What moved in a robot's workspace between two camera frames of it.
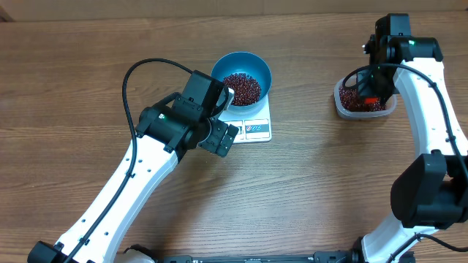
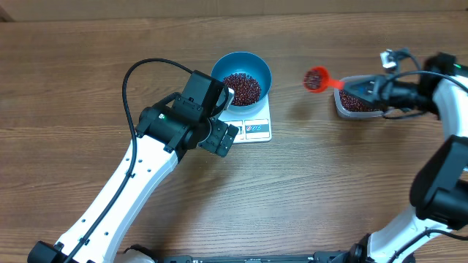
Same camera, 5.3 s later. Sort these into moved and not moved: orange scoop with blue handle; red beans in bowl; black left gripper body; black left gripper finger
Moved: orange scoop with blue handle
Not moved: black left gripper finger; black left gripper body; red beans in bowl
